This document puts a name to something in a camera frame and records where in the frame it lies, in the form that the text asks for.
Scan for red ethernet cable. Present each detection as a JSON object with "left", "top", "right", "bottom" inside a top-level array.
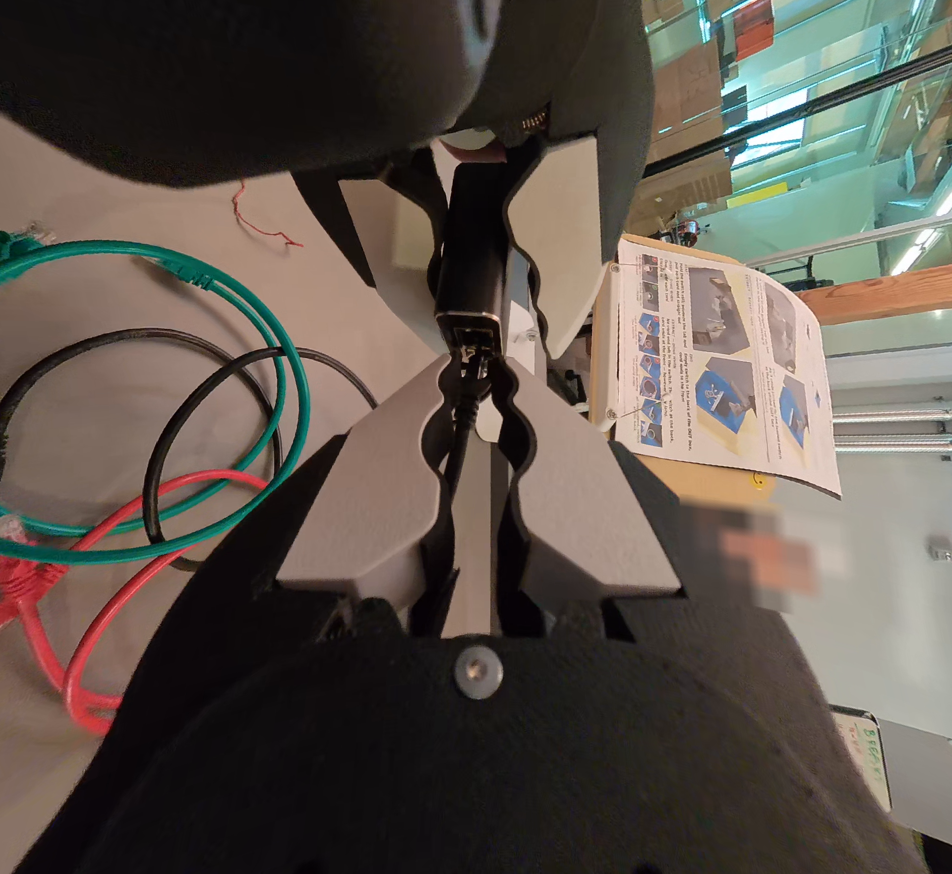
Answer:
[{"left": 0, "top": 471, "right": 269, "bottom": 735}]

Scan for wooden beam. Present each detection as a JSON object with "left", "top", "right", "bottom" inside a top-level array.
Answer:
[{"left": 799, "top": 264, "right": 952, "bottom": 328}]

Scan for white handwritten label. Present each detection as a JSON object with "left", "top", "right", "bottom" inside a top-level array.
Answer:
[{"left": 828, "top": 704, "right": 893, "bottom": 813}]

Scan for thin red wire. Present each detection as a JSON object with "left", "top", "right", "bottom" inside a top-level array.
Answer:
[{"left": 232, "top": 178, "right": 304, "bottom": 249}]

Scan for orange box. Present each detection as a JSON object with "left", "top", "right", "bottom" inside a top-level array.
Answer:
[{"left": 732, "top": 0, "right": 776, "bottom": 60}]

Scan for printed instruction sheet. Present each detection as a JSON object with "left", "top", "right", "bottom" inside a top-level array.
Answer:
[{"left": 616, "top": 238, "right": 843, "bottom": 499}]

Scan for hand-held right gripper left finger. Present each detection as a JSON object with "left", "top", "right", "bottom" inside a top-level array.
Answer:
[{"left": 275, "top": 353, "right": 458, "bottom": 638}]

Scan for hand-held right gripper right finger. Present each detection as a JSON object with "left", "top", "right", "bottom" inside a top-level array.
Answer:
[{"left": 494, "top": 355, "right": 684, "bottom": 638}]

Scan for cardboard box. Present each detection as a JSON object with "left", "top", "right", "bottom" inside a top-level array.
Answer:
[{"left": 647, "top": 33, "right": 733, "bottom": 220}]

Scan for green ethernet cable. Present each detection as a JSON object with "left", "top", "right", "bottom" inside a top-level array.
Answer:
[{"left": 0, "top": 223, "right": 312, "bottom": 566}]

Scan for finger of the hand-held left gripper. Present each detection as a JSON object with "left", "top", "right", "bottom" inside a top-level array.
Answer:
[
  {"left": 337, "top": 175, "right": 451, "bottom": 298},
  {"left": 504, "top": 136, "right": 603, "bottom": 362}
]

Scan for silver metal pipes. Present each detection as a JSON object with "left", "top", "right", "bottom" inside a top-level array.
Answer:
[{"left": 832, "top": 405, "right": 952, "bottom": 454}]

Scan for black ethernet cable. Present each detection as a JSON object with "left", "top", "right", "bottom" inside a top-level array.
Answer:
[{"left": 0, "top": 327, "right": 495, "bottom": 570}]

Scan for instruction sheet on wooden stand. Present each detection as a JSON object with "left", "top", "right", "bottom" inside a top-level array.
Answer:
[{"left": 591, "top": 234, "right": 778, "bottom": 496}]

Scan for black pole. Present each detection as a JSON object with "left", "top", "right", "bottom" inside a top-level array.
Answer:
[{"left": 643, "top": 44, "right": 952, "bottom": 179}]

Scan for black ethernet splitter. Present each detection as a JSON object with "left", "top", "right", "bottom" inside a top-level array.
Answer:
[{"left": 433, "top": 163, "right": 510, "bottom": 354}]

